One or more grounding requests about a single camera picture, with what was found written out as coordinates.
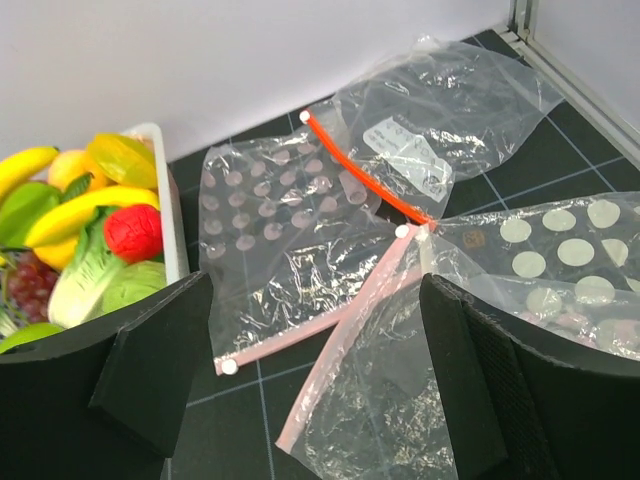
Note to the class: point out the white perforated plastic basket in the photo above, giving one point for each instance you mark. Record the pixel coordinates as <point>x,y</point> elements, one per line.
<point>175,253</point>

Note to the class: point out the aluminium frame rail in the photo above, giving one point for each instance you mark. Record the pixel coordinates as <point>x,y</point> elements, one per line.
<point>590,50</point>

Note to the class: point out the pink dotted zip bag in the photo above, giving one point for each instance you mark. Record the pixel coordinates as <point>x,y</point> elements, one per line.
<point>288,237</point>

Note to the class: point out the pink zipper clear bag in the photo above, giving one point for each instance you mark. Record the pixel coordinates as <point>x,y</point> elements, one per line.
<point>370,407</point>

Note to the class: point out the long yellow banana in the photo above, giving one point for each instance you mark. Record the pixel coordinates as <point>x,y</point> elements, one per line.
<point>21,166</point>

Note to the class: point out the orange zipper clear bag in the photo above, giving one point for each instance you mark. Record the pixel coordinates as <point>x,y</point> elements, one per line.
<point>420,121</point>

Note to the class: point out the yellow orange peach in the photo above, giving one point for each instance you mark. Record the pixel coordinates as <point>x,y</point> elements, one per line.
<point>71,164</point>

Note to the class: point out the white dotted zip bag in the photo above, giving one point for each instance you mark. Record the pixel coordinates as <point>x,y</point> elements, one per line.
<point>570,267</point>

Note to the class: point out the green apple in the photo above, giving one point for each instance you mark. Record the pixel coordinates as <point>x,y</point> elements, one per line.
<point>29,333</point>

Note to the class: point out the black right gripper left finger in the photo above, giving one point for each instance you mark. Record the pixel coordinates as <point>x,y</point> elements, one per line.
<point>106,399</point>

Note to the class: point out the yellow bell pepper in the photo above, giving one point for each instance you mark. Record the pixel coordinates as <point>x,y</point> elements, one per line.
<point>58,256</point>

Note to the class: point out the red grape bunch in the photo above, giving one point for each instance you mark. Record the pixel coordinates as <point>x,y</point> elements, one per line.
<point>29,284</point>

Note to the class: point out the red apple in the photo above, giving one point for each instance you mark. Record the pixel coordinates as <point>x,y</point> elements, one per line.
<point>134,233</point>

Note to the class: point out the round green cabbage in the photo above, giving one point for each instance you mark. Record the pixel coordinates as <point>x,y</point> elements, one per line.
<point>132,284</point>

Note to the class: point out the yellow starfruit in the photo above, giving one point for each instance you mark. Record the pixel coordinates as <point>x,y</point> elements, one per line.
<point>124,160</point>

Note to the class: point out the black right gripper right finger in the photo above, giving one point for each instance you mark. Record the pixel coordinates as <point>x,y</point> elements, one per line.
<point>524,403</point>

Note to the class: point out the green spring onion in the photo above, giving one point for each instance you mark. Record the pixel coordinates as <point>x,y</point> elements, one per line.
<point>9,315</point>

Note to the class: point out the napa cabbage lettuce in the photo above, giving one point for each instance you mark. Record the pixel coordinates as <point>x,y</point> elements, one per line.
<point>80,287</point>

